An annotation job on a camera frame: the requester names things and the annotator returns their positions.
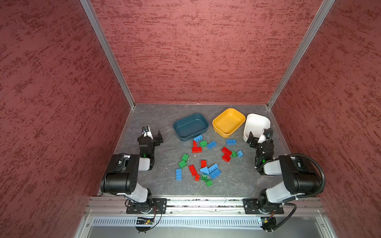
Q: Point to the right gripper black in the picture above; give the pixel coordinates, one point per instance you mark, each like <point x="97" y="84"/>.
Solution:
<point x="254" y="142"/>

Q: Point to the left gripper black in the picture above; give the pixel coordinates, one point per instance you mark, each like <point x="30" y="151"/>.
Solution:
<point x="154" y="140"/>

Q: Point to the small blue lego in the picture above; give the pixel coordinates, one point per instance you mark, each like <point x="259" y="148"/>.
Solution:
<point x="240" y="153"/>

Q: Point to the red long lego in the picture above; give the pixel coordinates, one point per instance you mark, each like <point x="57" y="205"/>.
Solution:
<point x="192" y="170"/>
<point x="226" y="151"/>

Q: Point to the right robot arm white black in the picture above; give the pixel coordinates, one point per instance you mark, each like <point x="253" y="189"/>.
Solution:
<point x="302" y="176"/>

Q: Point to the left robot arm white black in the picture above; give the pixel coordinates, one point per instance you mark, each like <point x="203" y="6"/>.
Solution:
<point x="121" y="176"/>

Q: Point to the white plastic bin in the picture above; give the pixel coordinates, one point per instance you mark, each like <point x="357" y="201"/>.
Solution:
<point x="255" y="124"/>

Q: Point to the green lego upper pair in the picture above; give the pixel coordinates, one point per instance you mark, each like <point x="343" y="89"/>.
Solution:
<point x="185" y="157"/>

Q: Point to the green lego pair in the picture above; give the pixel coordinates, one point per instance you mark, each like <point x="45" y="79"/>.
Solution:
<point x="182" y="164"/>
<point x="185" y="157"/>

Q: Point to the green lego lower pair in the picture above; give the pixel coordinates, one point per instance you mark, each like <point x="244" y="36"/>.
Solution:
<point x="182" y="164"/>

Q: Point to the blue lego left long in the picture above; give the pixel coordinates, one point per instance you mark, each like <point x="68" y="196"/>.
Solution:
<point x="178" y="174"/>

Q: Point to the yellow plastic bin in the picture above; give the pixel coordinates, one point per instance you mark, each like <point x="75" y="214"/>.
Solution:
<point x="228" y="122"/>

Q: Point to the dark teal plastic bin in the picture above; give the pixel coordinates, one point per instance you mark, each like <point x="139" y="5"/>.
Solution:
<point x="190" y="127"/>

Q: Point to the red square lego centre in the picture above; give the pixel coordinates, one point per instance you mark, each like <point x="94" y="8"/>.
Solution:
<point x="203" y="163"/>

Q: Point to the small red lego bottom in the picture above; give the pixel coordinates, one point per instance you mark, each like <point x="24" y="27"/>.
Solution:
<point x="197" y="177"/>

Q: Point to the light blue sloped lego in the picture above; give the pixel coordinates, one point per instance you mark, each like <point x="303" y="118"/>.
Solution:
<point x="204" y="171"/>

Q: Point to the green lego bottom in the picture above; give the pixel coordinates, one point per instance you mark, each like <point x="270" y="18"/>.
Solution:
<point x="209" y="183"/>

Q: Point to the right circuit board connector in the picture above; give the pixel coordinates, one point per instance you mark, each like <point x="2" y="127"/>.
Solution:
<point x="268" y="224"/>

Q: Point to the circuit board connector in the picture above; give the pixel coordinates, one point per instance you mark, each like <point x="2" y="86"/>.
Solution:
<point x="268" y="224"/>
<point x="143" y="221"/>

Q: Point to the left circuit board connector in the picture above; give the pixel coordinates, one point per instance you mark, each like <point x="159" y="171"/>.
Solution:
<point x="143" y="221"/>

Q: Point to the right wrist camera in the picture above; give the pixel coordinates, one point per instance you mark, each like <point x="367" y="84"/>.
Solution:
<point x="265" y="136"/>

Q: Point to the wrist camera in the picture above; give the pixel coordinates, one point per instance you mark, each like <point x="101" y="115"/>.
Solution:
<point x="265" y="136"/>
<point x="146" y="132"/>

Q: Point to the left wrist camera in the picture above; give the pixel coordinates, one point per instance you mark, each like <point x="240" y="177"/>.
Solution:
<point x="146" y="132"/>

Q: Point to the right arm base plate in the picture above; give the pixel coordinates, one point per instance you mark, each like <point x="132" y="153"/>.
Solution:
<point x="253" y="206"/>

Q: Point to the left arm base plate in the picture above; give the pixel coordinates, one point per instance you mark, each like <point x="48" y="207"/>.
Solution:
<point x="152" y="206"/>

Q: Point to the aluminium front rail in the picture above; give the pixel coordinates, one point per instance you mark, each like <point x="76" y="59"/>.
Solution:
<point x="182" y="205"/>

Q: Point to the left corner aluminium post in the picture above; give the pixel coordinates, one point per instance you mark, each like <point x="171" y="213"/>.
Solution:
<point x="94" y="21"/>

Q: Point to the corner aluminium post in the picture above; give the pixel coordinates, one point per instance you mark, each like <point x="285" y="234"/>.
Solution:
<point x="94" y="21"/>
<point x="313" y="28"/>

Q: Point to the right corner aluminium post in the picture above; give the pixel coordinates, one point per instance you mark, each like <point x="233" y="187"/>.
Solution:
<point x="313" y="28"/>

